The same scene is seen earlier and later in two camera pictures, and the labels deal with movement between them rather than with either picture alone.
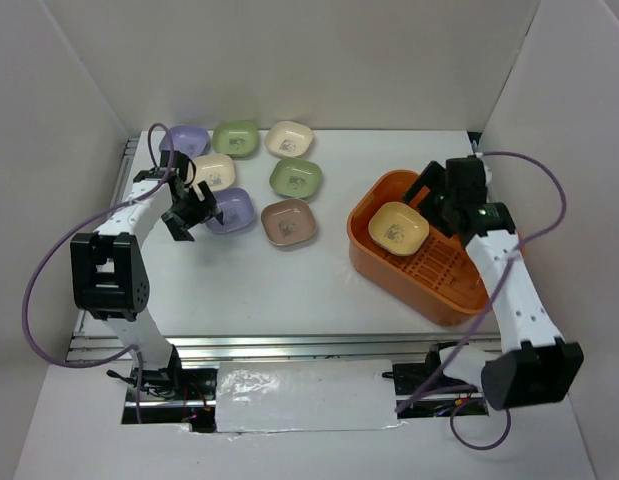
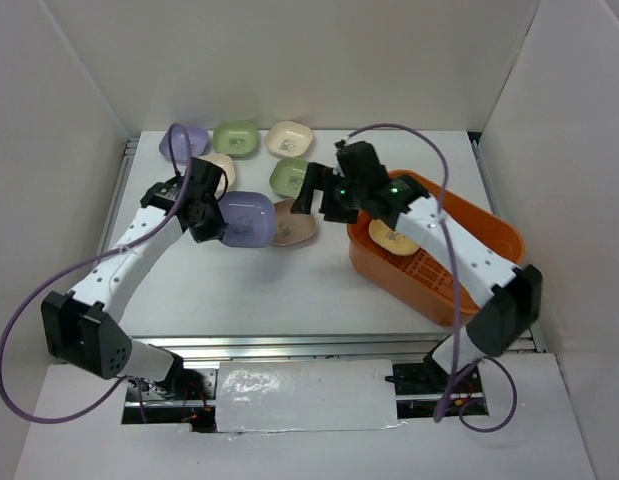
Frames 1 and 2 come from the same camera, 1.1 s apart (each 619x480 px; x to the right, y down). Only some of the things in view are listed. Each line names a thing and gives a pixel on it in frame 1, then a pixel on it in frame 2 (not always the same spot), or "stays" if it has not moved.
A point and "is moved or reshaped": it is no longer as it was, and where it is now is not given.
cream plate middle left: [217, 170] stays
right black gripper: [434, 177] → [322, 177]
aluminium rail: [399, 347] stays
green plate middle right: [295, 177] stays
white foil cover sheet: [309, 395] stays
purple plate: [237, 209] is moved or reshaped
